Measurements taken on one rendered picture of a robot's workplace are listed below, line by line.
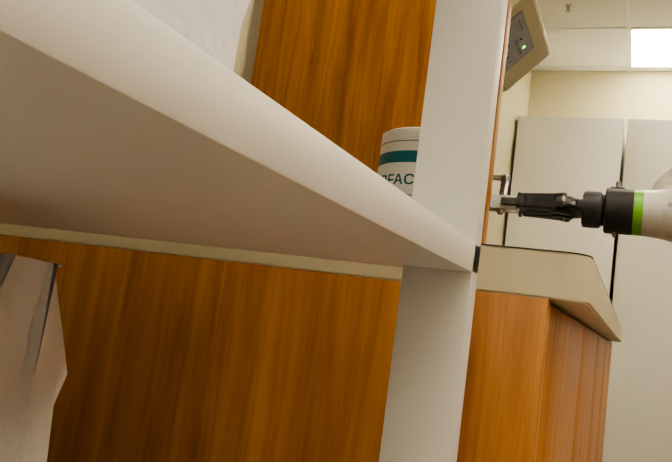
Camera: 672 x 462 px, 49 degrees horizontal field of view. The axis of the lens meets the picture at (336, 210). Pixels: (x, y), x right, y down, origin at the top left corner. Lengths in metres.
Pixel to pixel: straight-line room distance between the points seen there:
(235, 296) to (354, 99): 0.74
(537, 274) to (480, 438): 0.14
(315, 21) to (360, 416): 0.97
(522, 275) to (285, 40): 0.96
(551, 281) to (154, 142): 0.48
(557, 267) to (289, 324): 0.24
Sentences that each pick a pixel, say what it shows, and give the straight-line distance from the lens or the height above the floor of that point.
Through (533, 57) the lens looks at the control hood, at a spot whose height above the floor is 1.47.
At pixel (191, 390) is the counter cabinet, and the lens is 0.75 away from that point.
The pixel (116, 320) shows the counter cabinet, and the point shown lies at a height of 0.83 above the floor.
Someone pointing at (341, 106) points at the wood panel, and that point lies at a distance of 1.40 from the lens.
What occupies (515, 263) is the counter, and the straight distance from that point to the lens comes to 0.64.
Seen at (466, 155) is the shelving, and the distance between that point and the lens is 0.49.
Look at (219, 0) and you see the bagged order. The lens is 0.26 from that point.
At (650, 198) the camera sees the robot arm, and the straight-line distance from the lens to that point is 1.57.
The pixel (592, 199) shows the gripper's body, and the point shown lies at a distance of 1.58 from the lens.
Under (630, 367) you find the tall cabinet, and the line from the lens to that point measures 4.43.
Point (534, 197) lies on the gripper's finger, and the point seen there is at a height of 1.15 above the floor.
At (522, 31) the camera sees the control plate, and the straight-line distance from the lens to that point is 1.58.
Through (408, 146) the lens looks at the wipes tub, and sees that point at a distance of 0.87.
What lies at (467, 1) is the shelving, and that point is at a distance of 0.52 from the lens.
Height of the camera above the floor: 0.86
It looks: 8 degrees up
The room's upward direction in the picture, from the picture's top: 8 degrees clockwise
